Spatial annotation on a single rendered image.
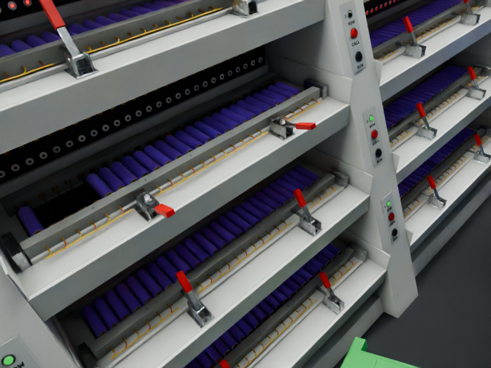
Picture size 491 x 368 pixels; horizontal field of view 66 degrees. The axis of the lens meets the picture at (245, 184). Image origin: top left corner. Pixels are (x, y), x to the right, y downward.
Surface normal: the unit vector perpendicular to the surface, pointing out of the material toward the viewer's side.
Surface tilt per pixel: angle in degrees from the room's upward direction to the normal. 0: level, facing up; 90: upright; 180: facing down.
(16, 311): 90
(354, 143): 90
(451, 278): 0
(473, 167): 21
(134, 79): 111
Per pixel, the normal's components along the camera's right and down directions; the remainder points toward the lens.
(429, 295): -0.32, -0.87
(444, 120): -0.09, -0.76
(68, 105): 0.66, 0.43
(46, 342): 0.59, 0.14
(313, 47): -0.75, 0.47
